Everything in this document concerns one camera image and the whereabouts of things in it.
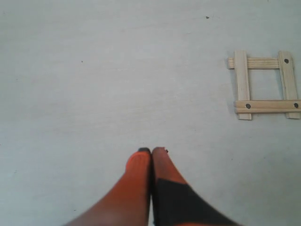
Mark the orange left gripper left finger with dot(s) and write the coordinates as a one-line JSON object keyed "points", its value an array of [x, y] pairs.
{"points": [[128, 202]]}

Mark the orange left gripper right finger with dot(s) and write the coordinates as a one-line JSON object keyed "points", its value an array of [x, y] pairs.
{"points": [[175, 203]]}

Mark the wooden stick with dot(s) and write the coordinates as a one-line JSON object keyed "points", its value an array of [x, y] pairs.
{"points": [[268, 106], [242, 79], [288, 86]]}

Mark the wooden stick horizontal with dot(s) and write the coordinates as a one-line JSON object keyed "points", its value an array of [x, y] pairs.
{"points": [[257, 63]]}

